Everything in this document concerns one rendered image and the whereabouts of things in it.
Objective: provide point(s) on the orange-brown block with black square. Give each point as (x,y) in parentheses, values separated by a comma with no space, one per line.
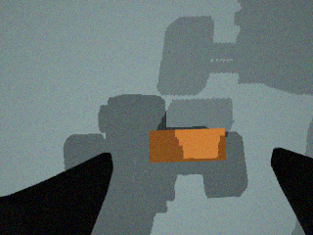
(183,145)

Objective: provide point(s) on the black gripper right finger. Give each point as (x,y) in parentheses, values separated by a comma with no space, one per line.
(295,176)

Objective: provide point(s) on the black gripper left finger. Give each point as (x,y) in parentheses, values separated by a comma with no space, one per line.
(65,204)

